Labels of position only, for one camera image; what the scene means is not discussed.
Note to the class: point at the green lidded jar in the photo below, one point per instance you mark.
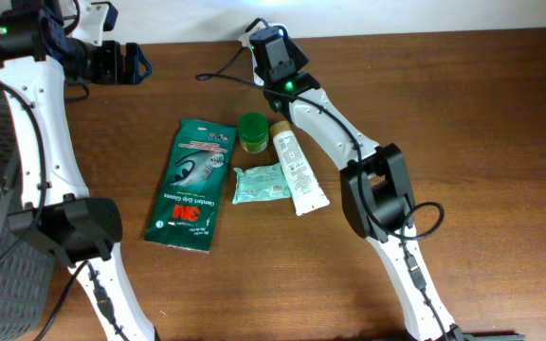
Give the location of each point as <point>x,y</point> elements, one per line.
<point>253,132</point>

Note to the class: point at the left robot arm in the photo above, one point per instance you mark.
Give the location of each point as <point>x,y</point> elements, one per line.
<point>44,47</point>

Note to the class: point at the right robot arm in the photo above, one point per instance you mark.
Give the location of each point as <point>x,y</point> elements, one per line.
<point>376,193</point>

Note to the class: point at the light green wipes pack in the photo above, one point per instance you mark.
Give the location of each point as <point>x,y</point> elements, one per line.
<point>260,184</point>

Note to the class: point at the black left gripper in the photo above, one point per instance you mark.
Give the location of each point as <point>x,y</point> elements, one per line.
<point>128,62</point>

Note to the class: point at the white cream tube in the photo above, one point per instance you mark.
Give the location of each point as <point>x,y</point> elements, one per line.
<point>307,195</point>

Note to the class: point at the green 3M gloves packet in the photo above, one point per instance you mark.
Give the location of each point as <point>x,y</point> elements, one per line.
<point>189,198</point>

